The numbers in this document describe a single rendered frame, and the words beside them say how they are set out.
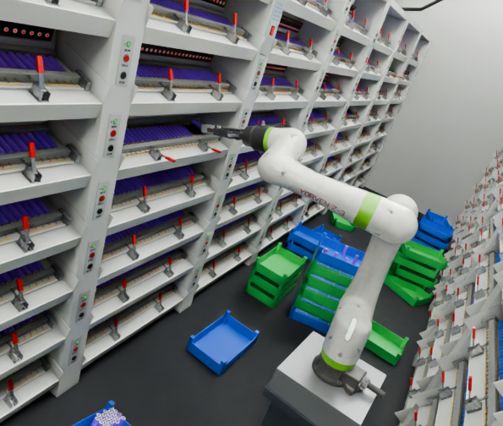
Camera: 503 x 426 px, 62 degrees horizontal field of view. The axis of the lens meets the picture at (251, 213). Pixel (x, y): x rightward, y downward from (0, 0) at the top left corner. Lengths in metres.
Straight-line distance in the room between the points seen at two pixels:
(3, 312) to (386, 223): 1.10
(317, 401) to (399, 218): 0.66
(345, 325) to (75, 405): 1.00
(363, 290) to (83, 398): 1.10
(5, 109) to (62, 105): 0.13
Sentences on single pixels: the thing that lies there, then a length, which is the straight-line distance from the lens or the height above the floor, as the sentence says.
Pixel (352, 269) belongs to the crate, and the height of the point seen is 0.43.
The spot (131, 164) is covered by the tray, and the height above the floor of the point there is 0.90.
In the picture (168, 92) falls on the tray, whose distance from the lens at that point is 1.34.
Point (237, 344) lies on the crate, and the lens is 2.11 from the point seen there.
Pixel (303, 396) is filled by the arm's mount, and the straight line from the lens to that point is 1.53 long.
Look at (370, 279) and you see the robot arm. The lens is 1.55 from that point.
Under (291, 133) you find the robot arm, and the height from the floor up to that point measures 1.09.
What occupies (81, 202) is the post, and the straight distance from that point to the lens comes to 1.27.
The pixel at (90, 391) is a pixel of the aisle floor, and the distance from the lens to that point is 1.80.
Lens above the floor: 1.40
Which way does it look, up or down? 24 degrees down
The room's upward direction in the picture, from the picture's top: 19 degrees clockwise
